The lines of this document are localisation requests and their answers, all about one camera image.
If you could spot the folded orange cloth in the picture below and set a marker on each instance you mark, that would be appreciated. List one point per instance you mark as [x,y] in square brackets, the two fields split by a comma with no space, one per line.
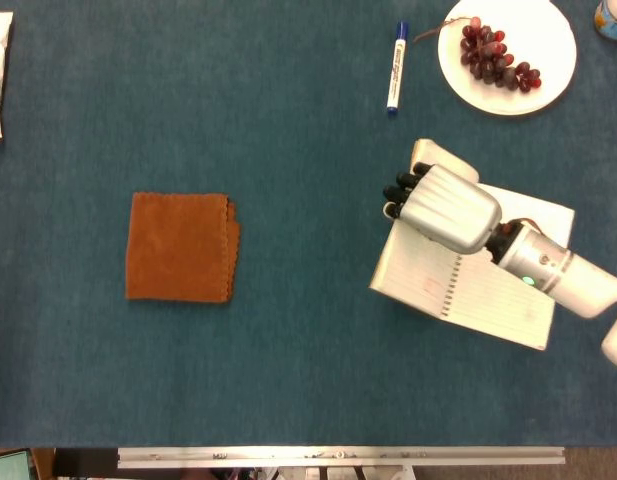
[178,250]

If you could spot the blue white marker pen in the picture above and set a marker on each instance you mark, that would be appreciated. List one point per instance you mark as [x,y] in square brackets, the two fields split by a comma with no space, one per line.
[397,70]

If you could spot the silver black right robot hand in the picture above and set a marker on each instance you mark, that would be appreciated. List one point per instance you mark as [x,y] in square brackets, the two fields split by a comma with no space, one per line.
[453,210]

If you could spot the blue felt table mat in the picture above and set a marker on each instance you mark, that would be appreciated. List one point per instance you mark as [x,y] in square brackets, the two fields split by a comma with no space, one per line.
[288,200]

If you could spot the red grape bunch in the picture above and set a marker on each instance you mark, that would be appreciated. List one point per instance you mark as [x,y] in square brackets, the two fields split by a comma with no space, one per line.
[488,55]

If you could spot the white round plate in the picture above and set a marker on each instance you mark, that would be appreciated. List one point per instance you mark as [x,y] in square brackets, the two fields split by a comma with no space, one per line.
[538,50]

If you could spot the tan spiral notebook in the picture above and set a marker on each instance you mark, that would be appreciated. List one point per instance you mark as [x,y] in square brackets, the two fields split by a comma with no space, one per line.
[418,270]

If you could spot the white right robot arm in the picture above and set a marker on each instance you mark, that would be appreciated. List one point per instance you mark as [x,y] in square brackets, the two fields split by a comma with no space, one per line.
[563,275]

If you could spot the aluminium profile rail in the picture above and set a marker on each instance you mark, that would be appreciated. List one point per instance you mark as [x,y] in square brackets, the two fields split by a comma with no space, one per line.
[338,457]

